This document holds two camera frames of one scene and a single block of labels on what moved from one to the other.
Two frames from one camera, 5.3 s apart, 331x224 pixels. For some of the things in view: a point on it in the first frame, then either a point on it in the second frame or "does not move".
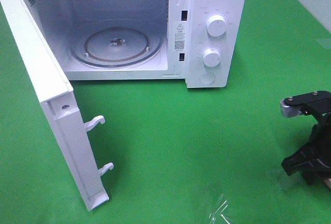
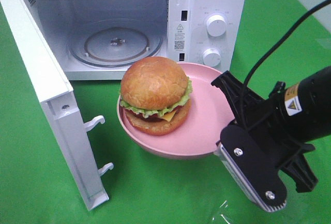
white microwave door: [57, 97] does not move
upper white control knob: [216, 25] does not move
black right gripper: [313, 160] to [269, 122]
